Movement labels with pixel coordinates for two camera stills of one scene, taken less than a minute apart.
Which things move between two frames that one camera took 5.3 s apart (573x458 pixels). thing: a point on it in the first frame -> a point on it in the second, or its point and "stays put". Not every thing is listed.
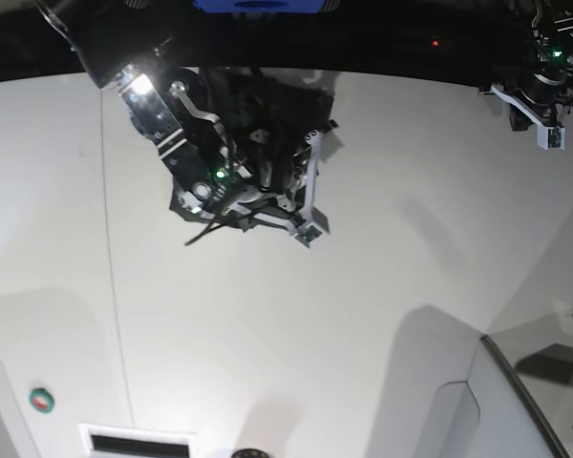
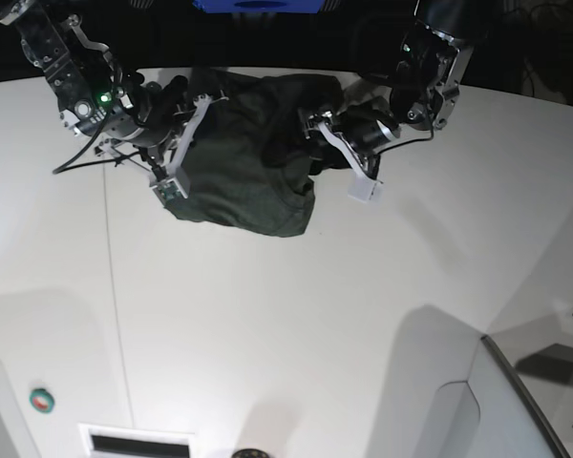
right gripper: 544,95 -> 359,126
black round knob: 249,453 stays put
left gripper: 292,209 -> 160,118
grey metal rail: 528,392 stays put
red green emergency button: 41,400 stays put
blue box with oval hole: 263,7 stays put
